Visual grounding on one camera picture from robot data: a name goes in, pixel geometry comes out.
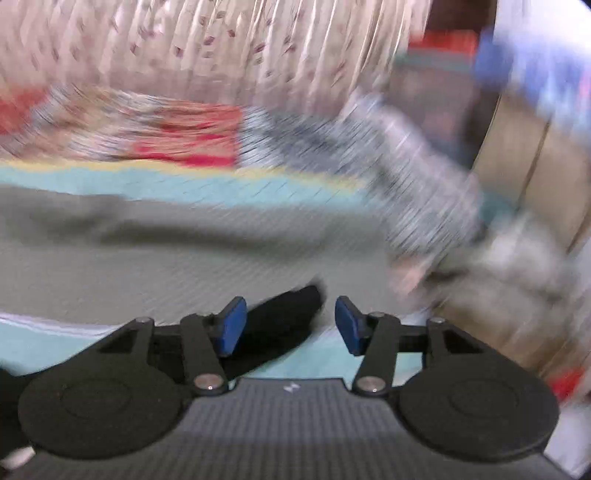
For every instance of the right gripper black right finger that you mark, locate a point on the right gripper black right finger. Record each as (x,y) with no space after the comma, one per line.
(453,392)

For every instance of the patterned beige curtain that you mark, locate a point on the patterned beige curtain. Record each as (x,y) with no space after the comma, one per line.
(301,56)

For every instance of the beige cabinet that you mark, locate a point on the beige cabinet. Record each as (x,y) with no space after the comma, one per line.
(532,164)

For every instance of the blue printed cloth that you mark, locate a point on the blue printed cloth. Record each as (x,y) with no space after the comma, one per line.
(553,79)

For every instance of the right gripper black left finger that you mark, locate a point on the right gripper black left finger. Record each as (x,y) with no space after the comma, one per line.
(127,390)

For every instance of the khaki crumpled garment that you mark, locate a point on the khaki crumpled garment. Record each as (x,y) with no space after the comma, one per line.
(514,288)

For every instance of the grey teal-bordered blanket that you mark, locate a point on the grey teal-bordered blanket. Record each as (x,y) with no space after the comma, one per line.
(87,247)

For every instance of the red garment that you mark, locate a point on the red garment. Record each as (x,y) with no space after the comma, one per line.
(564,385)

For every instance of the red patterned quilt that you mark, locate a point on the red patterned quilt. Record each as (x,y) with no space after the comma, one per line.
(100,124)

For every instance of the black pant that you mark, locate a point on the black pant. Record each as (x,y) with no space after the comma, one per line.
(273,328)

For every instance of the black white patterned cloth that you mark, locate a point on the black white patterned cloth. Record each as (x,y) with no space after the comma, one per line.
(427,203)

